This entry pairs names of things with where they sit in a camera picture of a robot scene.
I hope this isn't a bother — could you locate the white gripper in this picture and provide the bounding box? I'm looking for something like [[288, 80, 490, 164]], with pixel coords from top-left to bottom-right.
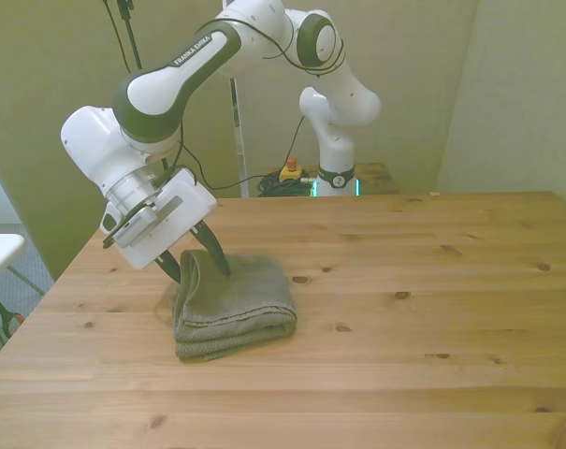
[[115, 167, 232, 285]]

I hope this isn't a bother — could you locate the grey-green towel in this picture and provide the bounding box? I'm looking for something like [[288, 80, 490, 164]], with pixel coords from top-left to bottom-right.
[[170, 249, 298, 363]]

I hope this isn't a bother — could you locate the yellow emergency stop button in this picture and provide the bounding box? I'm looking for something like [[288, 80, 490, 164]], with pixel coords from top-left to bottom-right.
[[279, 157, 306, 184]]

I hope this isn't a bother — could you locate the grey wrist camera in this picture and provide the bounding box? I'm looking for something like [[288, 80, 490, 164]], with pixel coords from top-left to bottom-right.
[[99, 204, 160, 251]]

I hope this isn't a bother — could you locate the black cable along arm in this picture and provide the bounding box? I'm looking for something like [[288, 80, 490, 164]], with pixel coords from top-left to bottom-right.
[[159, 8, 347, 192]]

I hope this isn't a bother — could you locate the coiled black cable bundle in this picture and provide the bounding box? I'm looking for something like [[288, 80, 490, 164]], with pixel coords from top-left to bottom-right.
[[255, 169, 319, 198]]

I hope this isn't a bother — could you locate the white vertical rail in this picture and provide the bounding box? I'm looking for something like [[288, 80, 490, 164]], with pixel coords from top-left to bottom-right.
[[227, 76, 252, 198]]

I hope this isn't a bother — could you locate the black tool with orange handle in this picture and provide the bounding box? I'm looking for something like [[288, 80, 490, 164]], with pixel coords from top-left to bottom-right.
[[0, 297, 26, 339]]

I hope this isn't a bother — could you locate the black camera stand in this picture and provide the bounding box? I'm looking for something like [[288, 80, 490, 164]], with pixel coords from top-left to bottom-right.
[[101, 0, 144, 73]]

